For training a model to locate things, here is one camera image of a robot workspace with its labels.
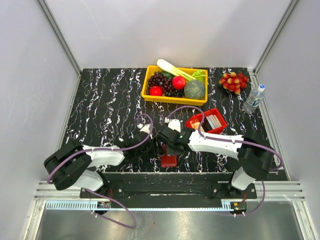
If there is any red apple upper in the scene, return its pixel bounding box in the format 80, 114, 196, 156
172, 76, 187, 90

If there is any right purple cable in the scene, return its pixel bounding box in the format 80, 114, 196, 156
165, 105, 285, 217

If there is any clear water bottle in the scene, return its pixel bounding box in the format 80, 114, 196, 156
242, 84, 266, 115

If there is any yellow plastic fruit tray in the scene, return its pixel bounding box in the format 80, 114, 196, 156
141, 65, 208, 106

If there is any red plastic card bin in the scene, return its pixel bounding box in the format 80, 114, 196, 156
185, 108, 228, 134

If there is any green lettuce leaf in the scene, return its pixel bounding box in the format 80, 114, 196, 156
191, 69, 206, 83

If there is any dark green cucumber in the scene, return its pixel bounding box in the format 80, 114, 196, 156
161, 71, 174, 78

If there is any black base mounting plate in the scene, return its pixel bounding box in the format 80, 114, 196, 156
95, 172, 257, 200

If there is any purple cable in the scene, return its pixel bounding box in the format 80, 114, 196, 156
165, 105, 285, 217
46, 113, 154, 230

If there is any dark purple grape bunch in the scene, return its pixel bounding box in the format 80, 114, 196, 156
146, 71, 185, 98

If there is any stack of credit cards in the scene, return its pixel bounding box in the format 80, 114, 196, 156
191, 114, 223, 132

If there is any red card holder wallet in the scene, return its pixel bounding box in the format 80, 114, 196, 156
160, 145, 178, 168

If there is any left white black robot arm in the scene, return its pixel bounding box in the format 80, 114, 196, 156
43, 124, 155, 198

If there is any white green leek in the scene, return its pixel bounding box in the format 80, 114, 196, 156
156, 59, 196, 81

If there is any red apple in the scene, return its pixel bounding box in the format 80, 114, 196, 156
172, 76, 187, 90
149, 85, 163, 97

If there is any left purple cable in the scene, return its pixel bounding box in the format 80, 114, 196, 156
46, 113, 154, 230

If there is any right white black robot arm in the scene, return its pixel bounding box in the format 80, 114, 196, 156
157, 119, 284, 198

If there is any red apple lower left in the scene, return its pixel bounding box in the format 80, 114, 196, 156
149, 85, 163, 97

